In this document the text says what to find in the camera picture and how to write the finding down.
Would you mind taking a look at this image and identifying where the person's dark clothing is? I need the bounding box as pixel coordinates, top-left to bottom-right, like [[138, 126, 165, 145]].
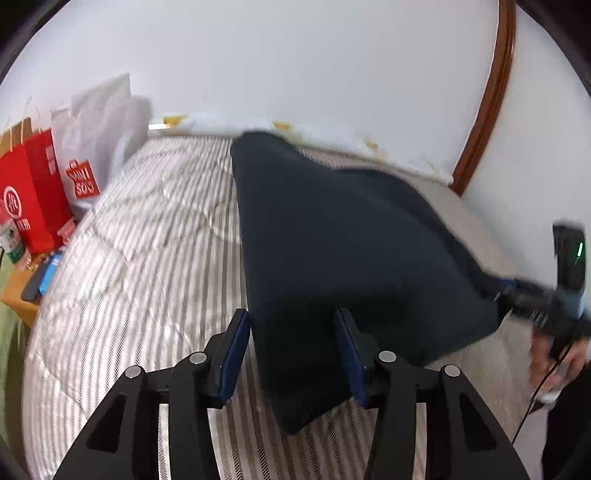
[[540, 337, 591, 480]]

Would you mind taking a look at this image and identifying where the striped bed mattress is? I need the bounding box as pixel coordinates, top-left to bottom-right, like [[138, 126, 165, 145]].
[[21, 134, 546, 480]]

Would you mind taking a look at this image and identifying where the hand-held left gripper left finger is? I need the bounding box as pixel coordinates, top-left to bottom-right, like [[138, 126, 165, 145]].
[[53, 308, 251, 480]]

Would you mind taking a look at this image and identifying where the person's right hand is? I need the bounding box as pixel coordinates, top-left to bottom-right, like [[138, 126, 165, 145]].
[[529, 323, 588, 403]]

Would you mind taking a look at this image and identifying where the green and white cup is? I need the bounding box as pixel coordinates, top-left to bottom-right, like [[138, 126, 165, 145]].
[[0, 217, 26, 266]]

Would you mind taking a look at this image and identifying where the red paper bag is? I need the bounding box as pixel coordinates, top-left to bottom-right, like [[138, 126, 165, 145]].
[[25, 128, 77, 238], [0, 117, 63, 254]]

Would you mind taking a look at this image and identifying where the plain white bag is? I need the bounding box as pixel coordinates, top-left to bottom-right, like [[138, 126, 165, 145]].
[[115, 95, 153, 171]]

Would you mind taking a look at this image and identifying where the dark sweatshirt with white print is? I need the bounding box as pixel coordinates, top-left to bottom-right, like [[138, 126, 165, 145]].
[[229, 131, 513, 435]]

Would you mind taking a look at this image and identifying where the black cable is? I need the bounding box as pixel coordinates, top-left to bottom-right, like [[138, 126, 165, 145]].
[[512, 342, 573, 444]]

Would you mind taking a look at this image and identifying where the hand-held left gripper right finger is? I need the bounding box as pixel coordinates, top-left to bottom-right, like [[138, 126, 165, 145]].
[[335, 308, 532, 480]]

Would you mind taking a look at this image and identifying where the brown wooden bed frame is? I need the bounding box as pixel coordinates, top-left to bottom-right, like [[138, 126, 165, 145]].
[[450, 0, 518, 197]]

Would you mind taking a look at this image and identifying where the white bag with red label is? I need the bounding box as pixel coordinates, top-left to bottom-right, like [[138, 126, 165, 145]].
[[50, 74, 132, 217]]

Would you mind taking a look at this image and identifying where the white pillow with yellow print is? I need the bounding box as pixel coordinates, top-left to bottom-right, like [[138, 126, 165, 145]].
[[148, 113, 453, 183]]

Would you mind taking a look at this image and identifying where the blue packet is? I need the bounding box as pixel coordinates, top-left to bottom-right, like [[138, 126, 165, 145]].
[[39, 251, 65, 296]]

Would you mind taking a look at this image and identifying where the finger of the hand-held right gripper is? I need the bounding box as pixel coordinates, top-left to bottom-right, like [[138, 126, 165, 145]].
[[480, 276, 532, 317]]

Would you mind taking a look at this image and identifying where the wooden bedside table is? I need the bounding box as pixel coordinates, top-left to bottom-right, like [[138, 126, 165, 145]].
[[0, 256, 61, 328]]

